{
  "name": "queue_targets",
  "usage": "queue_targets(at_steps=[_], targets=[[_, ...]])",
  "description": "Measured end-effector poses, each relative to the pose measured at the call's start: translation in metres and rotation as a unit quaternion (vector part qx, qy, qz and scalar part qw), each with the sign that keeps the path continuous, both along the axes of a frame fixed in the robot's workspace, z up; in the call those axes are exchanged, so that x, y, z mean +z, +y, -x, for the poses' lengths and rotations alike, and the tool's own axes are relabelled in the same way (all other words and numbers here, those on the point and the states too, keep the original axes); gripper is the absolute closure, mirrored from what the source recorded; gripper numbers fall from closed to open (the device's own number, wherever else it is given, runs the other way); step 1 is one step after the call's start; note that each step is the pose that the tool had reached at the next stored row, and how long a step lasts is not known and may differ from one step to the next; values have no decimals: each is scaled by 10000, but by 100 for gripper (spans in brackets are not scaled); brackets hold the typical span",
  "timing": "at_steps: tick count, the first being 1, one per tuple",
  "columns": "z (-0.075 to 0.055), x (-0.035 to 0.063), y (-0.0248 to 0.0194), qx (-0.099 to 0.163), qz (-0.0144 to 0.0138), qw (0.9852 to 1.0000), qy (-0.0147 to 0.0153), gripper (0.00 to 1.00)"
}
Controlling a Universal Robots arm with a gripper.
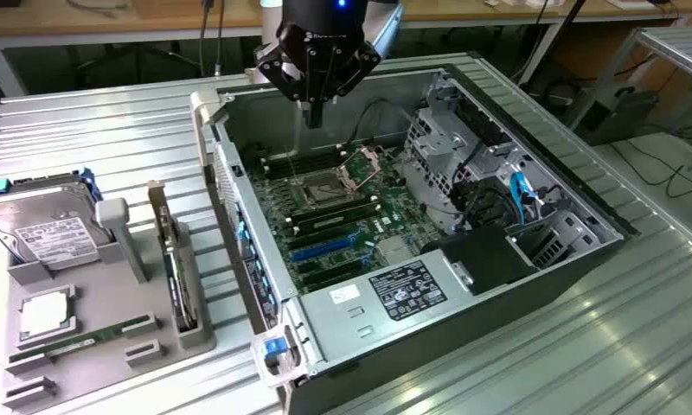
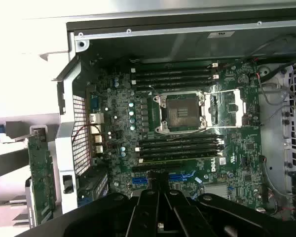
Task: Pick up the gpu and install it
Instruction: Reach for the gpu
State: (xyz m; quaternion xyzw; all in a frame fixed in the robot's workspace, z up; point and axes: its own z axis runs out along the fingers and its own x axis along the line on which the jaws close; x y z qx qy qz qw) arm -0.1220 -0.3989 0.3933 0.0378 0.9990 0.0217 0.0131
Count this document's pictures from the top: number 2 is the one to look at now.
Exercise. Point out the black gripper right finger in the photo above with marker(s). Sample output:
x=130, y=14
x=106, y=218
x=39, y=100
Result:
x=187, y=217

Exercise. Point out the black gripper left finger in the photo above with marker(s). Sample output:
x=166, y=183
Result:
x=145, y=214

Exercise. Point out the silver chipset heatsink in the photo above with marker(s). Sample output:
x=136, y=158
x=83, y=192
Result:
x=215, y=190

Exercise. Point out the blue expansion slot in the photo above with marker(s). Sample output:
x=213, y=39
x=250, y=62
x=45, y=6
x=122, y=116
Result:
x=180, y=177

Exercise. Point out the long black expansion slot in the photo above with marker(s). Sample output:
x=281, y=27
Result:
x=158, y=168

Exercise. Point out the green Dell motherboard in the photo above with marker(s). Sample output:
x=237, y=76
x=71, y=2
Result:
x=236, y=148

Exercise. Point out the silver PC case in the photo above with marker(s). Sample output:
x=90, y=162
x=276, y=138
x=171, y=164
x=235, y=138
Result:
x=66, y=148

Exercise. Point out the CPU socket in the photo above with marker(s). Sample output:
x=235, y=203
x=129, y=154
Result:
x=182, y=111

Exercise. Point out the silver socket cover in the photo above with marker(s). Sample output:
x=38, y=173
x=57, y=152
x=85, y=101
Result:
x=238, y=98

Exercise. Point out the coin cell battery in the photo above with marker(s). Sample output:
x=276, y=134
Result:
x=243, y=79

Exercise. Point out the white case sticker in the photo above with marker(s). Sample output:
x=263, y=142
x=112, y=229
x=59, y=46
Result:
x=220, y=34

